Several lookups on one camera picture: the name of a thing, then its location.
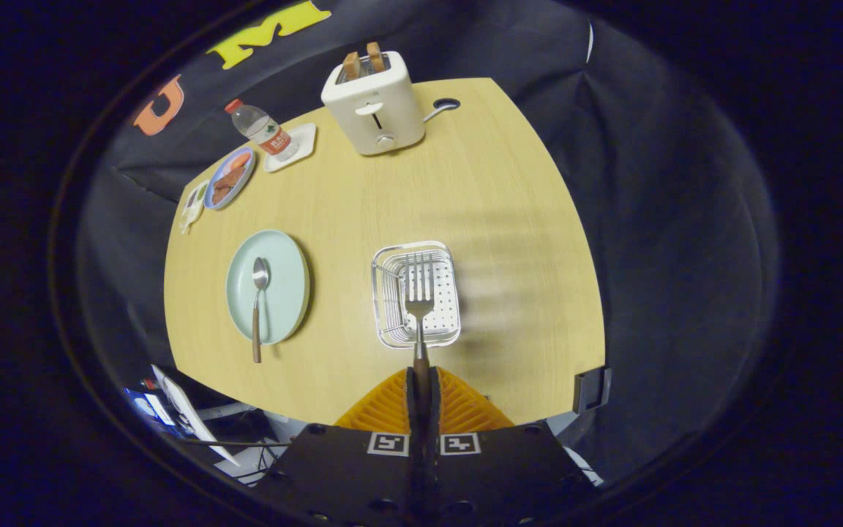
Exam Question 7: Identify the brown fried food pieces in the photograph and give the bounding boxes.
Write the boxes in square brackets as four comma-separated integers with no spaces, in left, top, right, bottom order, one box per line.
[211,152,250,206]

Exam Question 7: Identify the white toaster power cable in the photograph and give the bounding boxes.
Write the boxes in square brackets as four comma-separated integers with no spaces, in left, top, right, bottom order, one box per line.
[421,99,460,124]

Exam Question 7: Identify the clear plastic water bottle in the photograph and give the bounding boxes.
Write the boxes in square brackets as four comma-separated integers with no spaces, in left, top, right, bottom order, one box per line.
[225,99,299,162]

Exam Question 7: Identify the metal wire basket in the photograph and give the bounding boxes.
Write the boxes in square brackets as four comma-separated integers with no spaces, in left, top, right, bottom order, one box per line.
[371,241,462,350]

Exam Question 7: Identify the black cables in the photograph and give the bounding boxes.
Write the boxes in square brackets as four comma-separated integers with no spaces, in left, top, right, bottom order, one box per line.
[180,436,298,485]

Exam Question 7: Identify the white square coaster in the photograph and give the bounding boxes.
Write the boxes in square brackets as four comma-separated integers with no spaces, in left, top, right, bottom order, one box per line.
[264,122,318,173]

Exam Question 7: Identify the blue rimmed plate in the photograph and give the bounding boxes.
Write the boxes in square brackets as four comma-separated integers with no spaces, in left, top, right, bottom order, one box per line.
[203,146,256,211]

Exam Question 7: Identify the light green plate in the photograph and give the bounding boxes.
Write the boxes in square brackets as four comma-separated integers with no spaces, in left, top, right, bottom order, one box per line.
[225,229,311,346]

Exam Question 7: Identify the white toaster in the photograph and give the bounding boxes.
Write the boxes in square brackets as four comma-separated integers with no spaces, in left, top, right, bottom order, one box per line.
[321,50,427,156]

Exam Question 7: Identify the wooden handled metal spoon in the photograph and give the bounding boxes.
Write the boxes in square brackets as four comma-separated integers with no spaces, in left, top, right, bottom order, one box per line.
[251,256,271,365]

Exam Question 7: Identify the blue box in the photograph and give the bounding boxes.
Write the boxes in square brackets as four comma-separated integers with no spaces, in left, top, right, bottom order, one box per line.
[125,381,175,434]

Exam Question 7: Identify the white panel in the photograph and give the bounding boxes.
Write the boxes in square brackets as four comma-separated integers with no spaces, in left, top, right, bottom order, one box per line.
[151,365,241,466]

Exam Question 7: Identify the wooden handled metal fork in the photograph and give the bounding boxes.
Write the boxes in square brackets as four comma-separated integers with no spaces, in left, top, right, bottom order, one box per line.
[404,253,435,385]

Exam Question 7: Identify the black table clamp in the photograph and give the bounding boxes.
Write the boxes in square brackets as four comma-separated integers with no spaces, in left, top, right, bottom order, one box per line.
[572,366,612,414]

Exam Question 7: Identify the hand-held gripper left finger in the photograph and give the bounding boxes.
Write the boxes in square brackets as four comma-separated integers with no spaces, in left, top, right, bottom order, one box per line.
[255,366,424,527]

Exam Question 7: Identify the black backdrop cloth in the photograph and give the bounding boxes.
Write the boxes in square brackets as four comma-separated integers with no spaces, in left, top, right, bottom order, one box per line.
[74,0,781,484]

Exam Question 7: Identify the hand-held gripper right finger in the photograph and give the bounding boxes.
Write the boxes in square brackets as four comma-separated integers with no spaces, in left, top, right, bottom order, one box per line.
[423,366,599,527]

